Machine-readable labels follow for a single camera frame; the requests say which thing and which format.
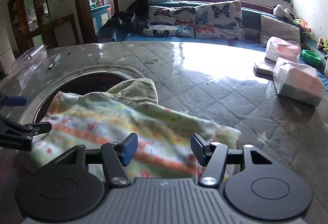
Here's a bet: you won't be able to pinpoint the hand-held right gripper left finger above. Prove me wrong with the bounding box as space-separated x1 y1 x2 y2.
50 133 139 186

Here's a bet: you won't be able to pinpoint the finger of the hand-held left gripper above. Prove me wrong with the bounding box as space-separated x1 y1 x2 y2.
0 92 27 112
0 116 52 152

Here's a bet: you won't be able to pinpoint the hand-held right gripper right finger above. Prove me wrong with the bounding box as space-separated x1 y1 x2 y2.
191 133 276 186

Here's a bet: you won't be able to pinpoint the green floral patterned garment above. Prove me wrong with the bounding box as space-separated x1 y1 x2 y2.
33 79 242 181

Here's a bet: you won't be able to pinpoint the clear plastic container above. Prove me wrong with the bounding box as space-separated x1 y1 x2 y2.
11 44 49 71

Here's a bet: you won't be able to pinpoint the dark pen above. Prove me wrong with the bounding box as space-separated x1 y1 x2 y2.
48 53 61 70

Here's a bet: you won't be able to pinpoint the wooden framed board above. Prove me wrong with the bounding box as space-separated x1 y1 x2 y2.
42 13 80 48

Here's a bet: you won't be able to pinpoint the small flat box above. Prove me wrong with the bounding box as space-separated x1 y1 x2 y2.
254 61 276 76

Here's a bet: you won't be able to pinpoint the blue jeans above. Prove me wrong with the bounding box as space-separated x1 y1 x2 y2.
96 28 126 43

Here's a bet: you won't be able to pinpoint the large pink tissue pack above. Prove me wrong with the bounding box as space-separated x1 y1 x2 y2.
272 57 325 107

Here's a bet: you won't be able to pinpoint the blue cabinet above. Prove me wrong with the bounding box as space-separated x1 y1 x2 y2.
91 4 112 31

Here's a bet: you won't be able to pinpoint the flat butterfly print pillow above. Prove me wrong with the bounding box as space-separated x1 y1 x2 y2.
141 25 196 38

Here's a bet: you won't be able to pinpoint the black white bag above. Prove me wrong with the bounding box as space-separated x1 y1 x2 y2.
104 11 140 38

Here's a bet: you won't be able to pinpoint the small pink tissue pack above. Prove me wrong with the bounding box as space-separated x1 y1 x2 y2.
265 36 301 64

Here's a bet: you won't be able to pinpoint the large butterfly print pillow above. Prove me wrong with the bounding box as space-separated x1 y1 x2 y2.
194 1 246 41

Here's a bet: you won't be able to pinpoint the blue cushioned bench sofa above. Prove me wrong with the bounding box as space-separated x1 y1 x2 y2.
96 1 328 92

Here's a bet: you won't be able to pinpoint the black backpack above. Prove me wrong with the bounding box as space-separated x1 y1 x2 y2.
127 0 150 33

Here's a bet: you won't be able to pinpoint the long butterfly print pillow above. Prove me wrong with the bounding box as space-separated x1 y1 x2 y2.
147 5 198 26

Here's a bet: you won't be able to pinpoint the grey white pillow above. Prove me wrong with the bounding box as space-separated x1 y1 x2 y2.
259 14 301 48

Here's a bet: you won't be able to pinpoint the green plastic bowl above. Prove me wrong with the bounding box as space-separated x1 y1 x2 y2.
301 49 323 66

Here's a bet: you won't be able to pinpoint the white black plush toy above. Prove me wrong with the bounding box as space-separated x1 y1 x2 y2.
272 4 294 21

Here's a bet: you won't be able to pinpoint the pink plush toy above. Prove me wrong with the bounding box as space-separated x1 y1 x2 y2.
293 18 312 34

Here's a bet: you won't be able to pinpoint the brown green plush toy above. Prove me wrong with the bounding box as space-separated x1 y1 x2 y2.
317 37 328 53

